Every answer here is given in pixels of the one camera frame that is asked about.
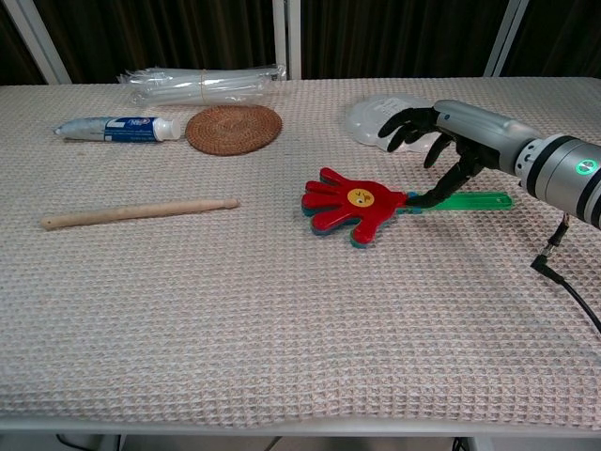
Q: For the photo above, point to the beige waffle weave tablecloth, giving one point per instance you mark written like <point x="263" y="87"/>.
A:
<point x="282" y="305"/>

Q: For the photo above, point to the white flower-shaped plastic lid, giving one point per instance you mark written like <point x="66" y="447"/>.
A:
<point x="368" y="117"/>

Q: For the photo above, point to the white frame post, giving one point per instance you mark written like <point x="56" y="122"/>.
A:
<point x="40" y="42"/>
<point x="286" y="37"/>
<point x="506" y="37"/>

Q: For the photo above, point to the dark curtain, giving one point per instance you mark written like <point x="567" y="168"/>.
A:
<point x="164" y="33"/>

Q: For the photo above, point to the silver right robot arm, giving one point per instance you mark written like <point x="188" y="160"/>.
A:
<point x="563" y="178"/>

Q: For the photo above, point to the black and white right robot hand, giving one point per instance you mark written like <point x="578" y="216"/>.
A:
<point x="483" y="129"/>

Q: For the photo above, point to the round brown woven coaster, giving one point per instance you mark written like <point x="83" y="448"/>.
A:
<point x="233" y="129"/>

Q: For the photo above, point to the blue and white toothpaste tube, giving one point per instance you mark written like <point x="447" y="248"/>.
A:
<point x="122" y="129"/>

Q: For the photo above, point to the light wooden stick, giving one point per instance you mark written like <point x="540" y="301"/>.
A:
<point x="141" y="212"/>

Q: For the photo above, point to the clear pack of straws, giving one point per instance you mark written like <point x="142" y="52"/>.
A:
<point x="202" y="87"/>

